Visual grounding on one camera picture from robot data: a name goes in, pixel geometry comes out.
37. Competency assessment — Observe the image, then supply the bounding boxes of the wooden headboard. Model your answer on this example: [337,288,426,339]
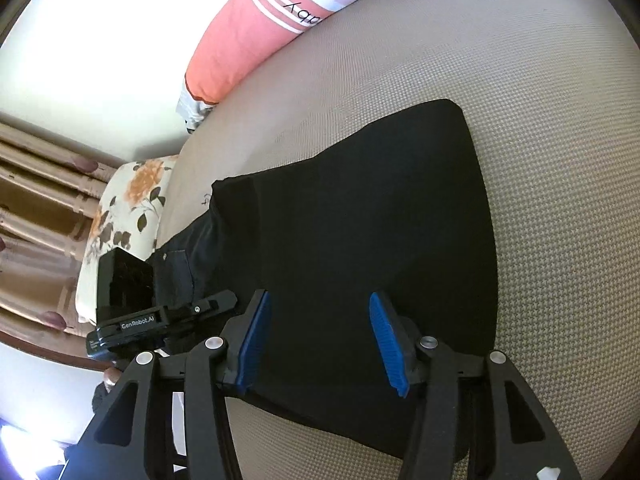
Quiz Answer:
[0,122,126,346]

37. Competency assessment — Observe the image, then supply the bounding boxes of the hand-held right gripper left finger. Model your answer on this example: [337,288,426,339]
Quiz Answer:
[75,289,273,480]

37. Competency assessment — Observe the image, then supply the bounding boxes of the pink checked bolster pillow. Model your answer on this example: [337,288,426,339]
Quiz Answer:
[176,0,451,133]

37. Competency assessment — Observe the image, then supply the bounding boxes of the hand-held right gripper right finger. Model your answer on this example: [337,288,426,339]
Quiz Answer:
[369,291,583,480]

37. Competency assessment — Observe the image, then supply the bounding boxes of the person's left hand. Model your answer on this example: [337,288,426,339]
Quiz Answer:
[92,366,123,411]

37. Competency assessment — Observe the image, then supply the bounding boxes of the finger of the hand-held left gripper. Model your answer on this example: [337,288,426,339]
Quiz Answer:
[167,290,239,333]

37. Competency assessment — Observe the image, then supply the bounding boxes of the floral pillow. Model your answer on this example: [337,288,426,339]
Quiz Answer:
[75,156,180,325]

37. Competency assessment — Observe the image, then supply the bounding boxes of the black pants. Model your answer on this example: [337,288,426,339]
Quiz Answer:
[150,99,498,461]

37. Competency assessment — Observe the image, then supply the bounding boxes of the wooden bed frame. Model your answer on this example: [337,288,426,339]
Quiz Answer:
[0,327,126,373]

